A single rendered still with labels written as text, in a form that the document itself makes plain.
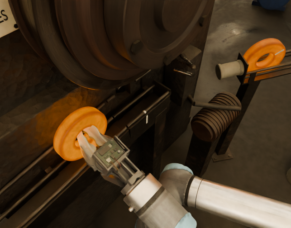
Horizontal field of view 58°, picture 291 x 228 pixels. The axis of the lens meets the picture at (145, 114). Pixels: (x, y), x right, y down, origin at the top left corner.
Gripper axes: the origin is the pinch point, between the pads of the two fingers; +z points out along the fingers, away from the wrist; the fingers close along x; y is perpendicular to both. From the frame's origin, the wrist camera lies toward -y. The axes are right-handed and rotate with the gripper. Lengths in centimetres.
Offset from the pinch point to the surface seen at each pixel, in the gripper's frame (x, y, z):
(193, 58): -42.7, 1.3, -4.6
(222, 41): -158, -88, 15
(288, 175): -79, -60, -73
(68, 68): -0.1, 24.8, 2.4
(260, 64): -70, -7, -21
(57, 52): 0.8, 28.8, 3.5
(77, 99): -4.2, 2.7, 6.4
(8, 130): 13.3, 6.5, 8.2
